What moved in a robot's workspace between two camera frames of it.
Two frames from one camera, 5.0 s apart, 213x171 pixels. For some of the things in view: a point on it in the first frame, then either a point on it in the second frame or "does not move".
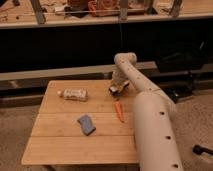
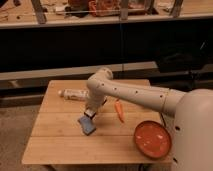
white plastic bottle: [72, 94] does not move
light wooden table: [57, 138] does not move
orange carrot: [118, 107] does not move
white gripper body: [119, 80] → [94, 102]
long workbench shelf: [43, 13] does not move
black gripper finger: [116, 92] → [90, 113]
